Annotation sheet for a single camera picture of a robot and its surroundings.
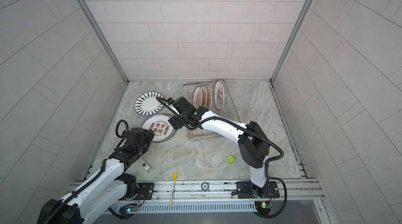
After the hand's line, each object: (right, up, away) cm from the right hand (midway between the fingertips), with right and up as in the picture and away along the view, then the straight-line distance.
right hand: (174, 118), depth 82 cm
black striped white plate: (-23, +6, +21) cm, 31 cm away
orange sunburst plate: (+11, +11, +15) cm, 21 cm away
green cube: (+29, -21, -2) cm, 36 cm away
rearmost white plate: (+25, +12, +17) cm, 32 cm away
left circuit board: (-17, -36, -17) cm, 43 cm away
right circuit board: (+43, -37, -13) cm, 58 cm away
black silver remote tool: (-12, -23, -6) cm, 27 cm away
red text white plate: (-8, -8, +7) cm, 14 cm away
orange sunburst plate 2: (+15, +8, +8) cm, 19 cm away
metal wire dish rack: (+31, +3, +17) cm, 36 cm away
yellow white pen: (+2, -29, -8) cm, 30 cm away
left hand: (-10, -8, +4) cm, 13 cm away
